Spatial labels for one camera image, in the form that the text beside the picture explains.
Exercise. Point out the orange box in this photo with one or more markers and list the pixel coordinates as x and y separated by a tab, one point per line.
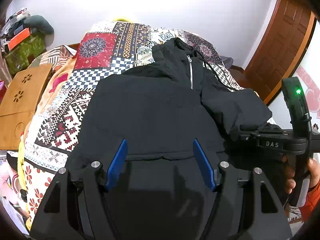
22	35

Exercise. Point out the patchwork patterned bed cover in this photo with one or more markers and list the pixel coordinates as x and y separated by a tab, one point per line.
112	49

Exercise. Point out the scattered papers and books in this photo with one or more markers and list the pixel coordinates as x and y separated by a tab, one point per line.
11	198

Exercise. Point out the bamboo lap desk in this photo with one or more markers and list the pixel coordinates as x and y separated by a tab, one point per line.
20	102

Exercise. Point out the grey neck pillow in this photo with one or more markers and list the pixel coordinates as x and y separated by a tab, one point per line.
40	23

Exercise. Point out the person's right hand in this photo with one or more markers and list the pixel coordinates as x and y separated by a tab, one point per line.
289	173

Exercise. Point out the orange floral blanket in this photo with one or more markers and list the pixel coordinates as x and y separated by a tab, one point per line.
53	131

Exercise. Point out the black zip hooded jacket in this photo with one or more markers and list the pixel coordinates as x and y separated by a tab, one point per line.
160	109

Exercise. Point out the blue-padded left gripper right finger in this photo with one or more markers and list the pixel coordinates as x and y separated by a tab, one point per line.
246	205

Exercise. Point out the yellow foam bed headboard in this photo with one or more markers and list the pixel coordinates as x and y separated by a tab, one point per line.
122	20

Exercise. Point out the brown wooden door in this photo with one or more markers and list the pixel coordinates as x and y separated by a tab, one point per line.
282	47

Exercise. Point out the pile of clothes on box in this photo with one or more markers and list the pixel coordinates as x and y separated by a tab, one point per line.
14	22

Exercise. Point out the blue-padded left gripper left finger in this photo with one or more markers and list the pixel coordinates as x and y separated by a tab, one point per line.
74	207

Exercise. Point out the white sliding wardrobe door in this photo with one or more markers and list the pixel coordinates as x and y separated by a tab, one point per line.
305	93

